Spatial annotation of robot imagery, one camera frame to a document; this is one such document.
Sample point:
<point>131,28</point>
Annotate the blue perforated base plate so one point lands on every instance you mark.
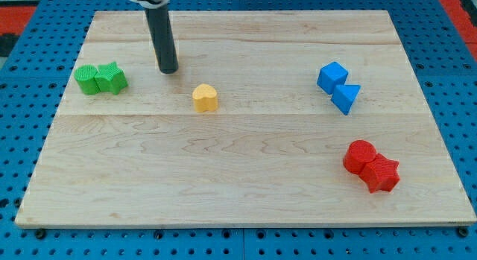
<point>41,39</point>

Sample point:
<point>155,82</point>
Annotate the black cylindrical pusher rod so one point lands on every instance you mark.
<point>162,38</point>

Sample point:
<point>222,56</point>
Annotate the red cylinder block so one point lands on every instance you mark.
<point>359,153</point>

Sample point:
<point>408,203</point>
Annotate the green cylinder block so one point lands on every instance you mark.
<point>85,77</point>

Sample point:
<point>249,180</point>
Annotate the red star block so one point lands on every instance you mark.
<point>381,174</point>

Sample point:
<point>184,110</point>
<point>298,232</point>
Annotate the blue triangle block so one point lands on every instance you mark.
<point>344,96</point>

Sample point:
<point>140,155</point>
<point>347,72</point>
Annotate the blue cube block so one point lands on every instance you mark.
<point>330,76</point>

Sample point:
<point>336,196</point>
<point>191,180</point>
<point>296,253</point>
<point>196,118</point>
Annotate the green star block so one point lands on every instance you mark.
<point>110,78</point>

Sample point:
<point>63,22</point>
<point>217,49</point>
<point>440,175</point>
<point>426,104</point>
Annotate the light wooden board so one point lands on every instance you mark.
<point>271,155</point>

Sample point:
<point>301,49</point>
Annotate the yellow heart block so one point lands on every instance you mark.
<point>205,98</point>

